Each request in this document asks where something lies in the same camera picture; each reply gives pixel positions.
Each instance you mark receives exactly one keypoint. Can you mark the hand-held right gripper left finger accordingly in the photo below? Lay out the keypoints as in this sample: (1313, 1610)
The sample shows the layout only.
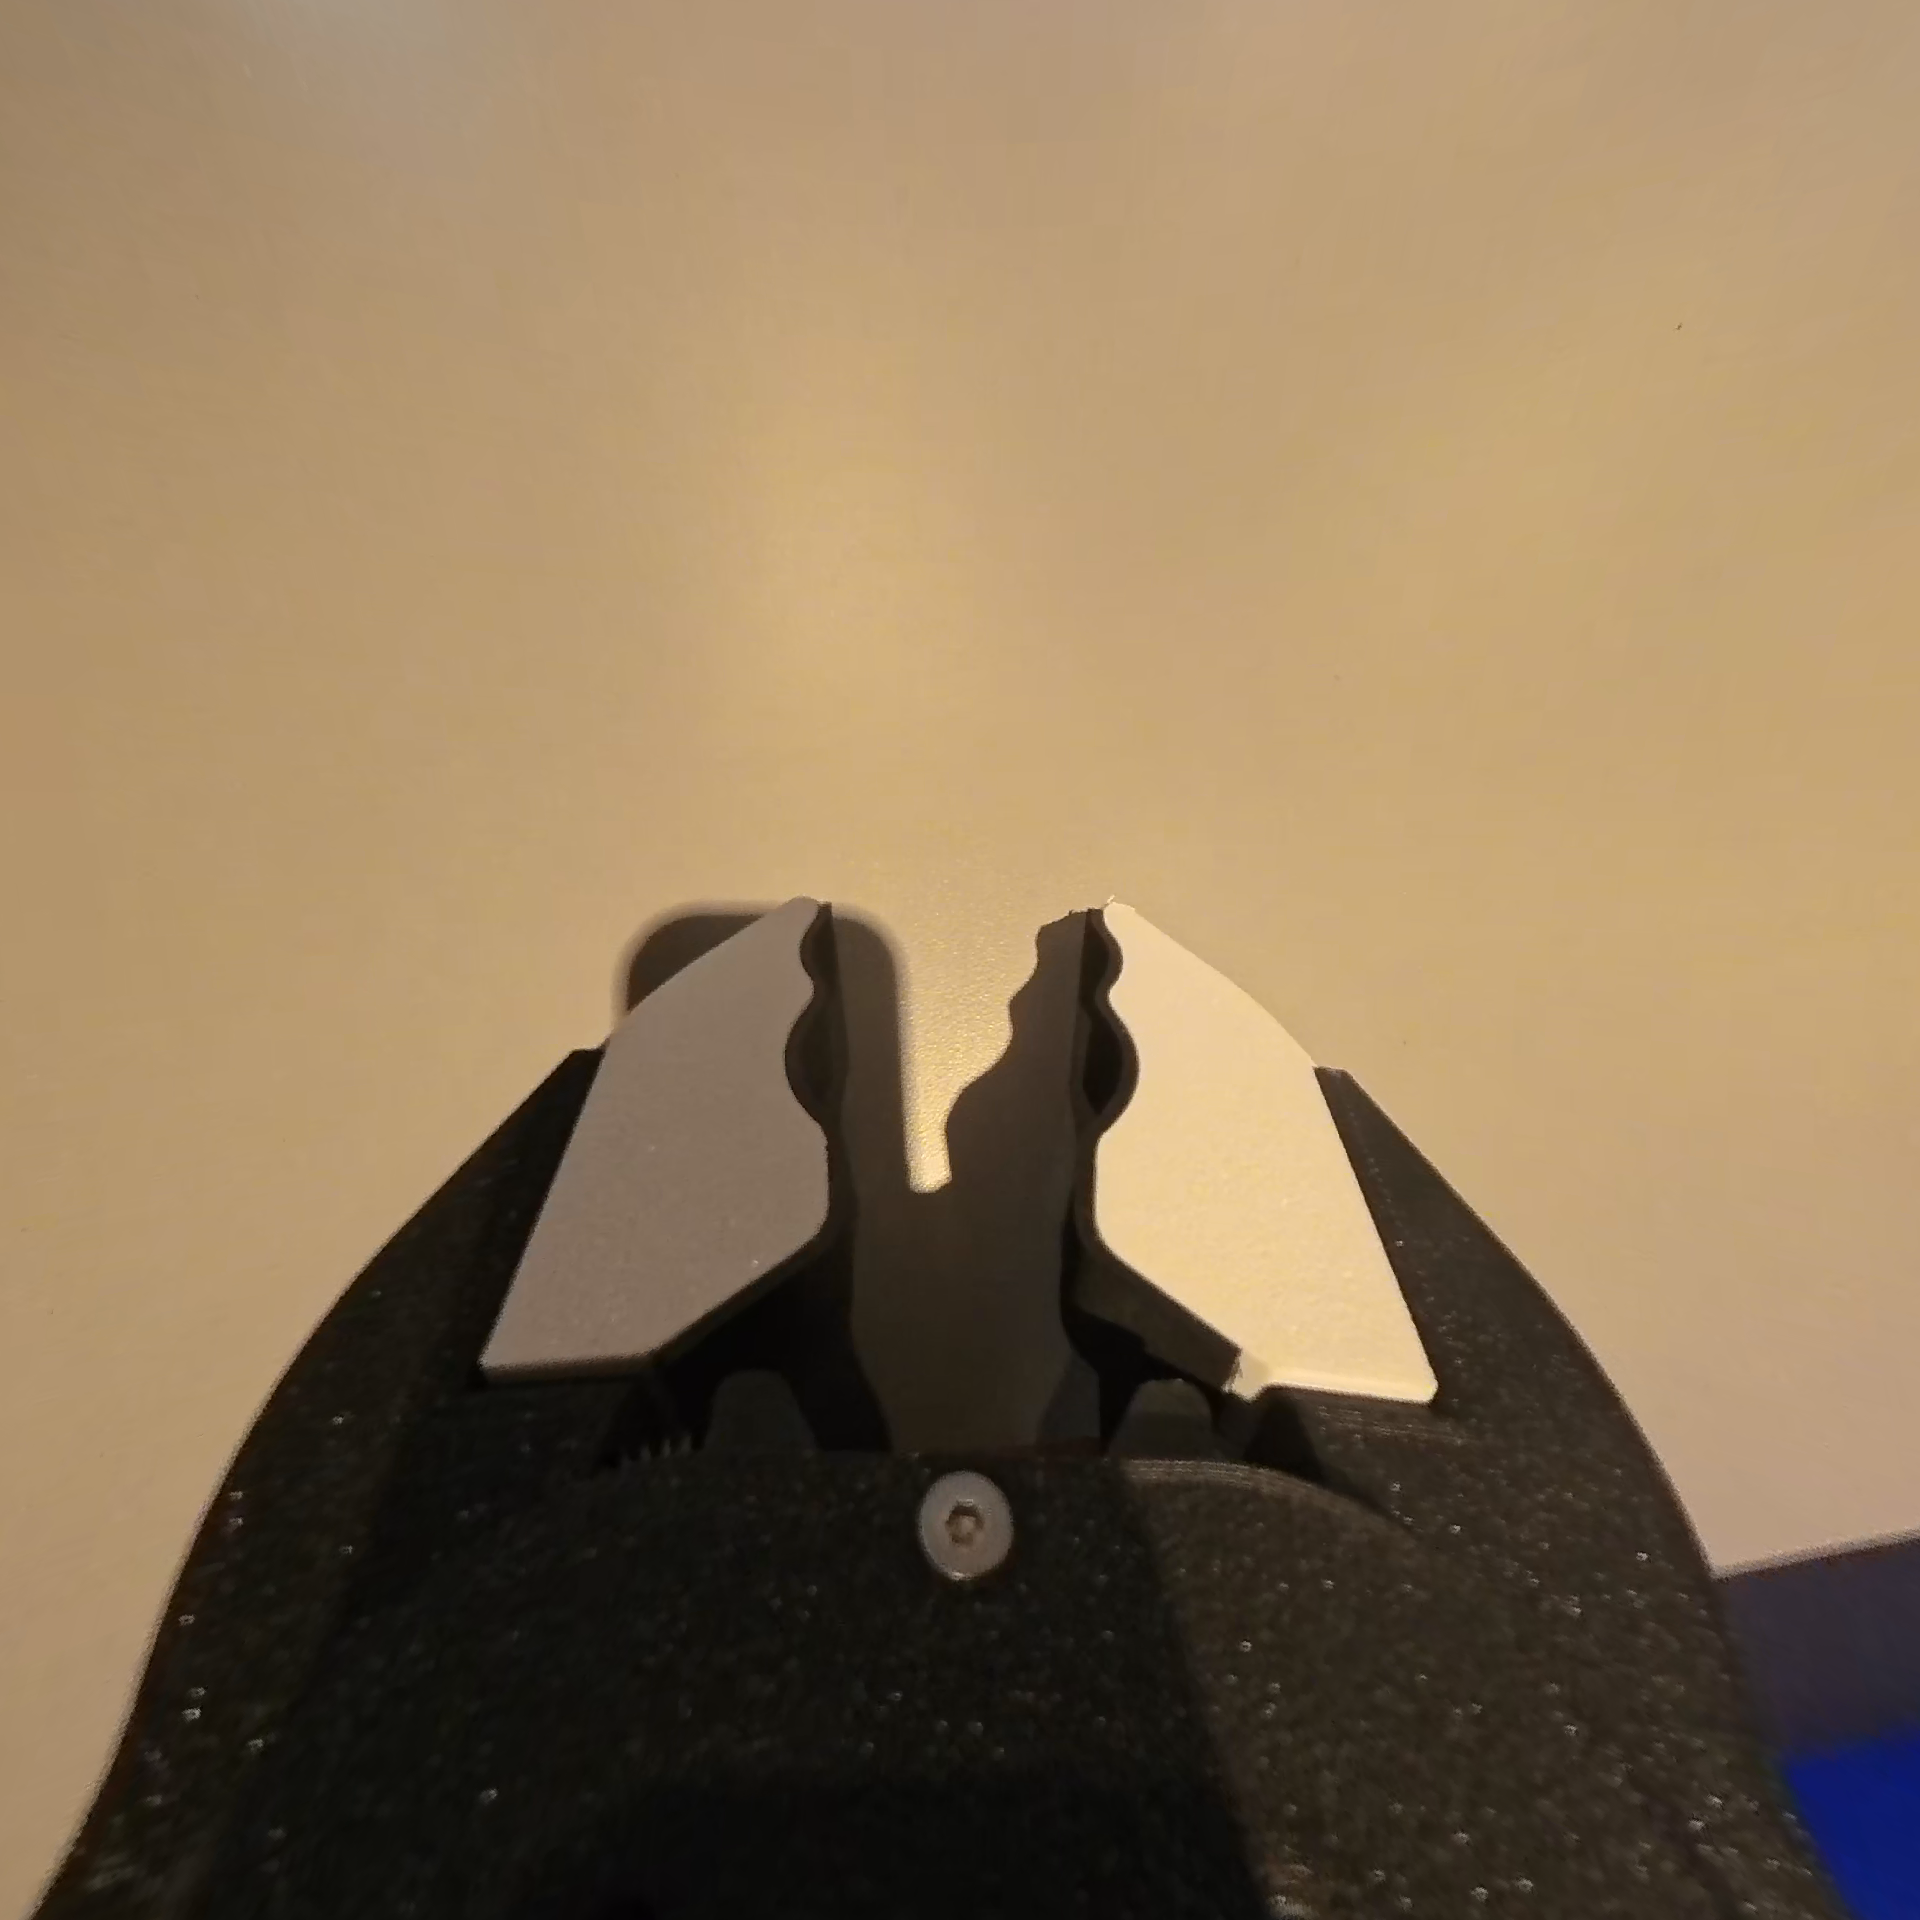
(667, 1185)

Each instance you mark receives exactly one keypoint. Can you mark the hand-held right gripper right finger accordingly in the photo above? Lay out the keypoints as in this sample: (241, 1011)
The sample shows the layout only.
(1259, 1185)

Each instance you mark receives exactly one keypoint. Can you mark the blue plastic bin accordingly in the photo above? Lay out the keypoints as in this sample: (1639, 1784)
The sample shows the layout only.
(1829, 1710)

